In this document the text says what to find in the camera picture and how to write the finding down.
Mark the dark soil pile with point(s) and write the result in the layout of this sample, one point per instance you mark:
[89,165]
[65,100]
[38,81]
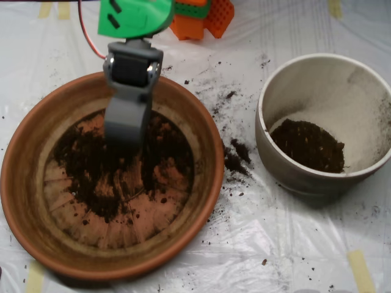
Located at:
[85,155]

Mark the beige masking tape strip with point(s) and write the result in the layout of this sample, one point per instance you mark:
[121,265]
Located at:
[35,277]
[335,9]
[362,271]
[46,10]
[64,11]

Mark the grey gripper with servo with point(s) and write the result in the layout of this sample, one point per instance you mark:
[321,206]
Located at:
[131,71]

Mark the spilled soil clump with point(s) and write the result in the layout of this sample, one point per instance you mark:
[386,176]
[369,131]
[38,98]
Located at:
[235,160]

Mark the clear plastic cover sheet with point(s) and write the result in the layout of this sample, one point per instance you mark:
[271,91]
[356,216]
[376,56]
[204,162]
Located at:
[275,244]

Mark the terracotta plant saucer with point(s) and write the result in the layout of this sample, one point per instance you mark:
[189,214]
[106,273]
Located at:
[21,198]

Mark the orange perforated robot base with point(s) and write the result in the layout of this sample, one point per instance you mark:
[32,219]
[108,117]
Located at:
[195,27]

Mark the dark soil heap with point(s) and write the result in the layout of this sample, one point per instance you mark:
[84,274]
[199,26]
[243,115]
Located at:
[308,149]

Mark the white plant pot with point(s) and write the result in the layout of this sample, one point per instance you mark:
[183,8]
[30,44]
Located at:
[305,186]

